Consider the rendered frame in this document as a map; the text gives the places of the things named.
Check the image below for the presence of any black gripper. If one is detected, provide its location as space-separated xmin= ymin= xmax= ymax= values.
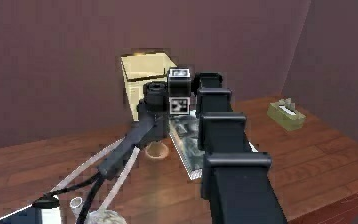
xmin=75 ymin=81 xmax=170 ymax=224

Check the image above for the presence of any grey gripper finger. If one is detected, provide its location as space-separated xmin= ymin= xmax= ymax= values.
xmin=32 ymin=136 xmax=128 ymax=210

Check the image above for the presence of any small white cylinder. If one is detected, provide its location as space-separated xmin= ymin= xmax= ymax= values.
xmin=69 ymin=196 xmax=85 ymax=216

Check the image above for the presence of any grey mottled ball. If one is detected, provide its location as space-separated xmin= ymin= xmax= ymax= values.
xmin=86 ymin=209 xmax=129 ymax=224

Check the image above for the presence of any grey mottled flat board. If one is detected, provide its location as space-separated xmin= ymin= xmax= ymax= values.
xmin=168 ymin=110 xmax=259 ymax=181

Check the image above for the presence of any dark blue flat object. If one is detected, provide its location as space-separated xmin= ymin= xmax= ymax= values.
xmin=0 ymin=201 xmax=62 ymax=224

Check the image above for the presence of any olive green tissue box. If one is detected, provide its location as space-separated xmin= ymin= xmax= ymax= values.
xmin=266 ymin=97 xmax=307 ymax=132

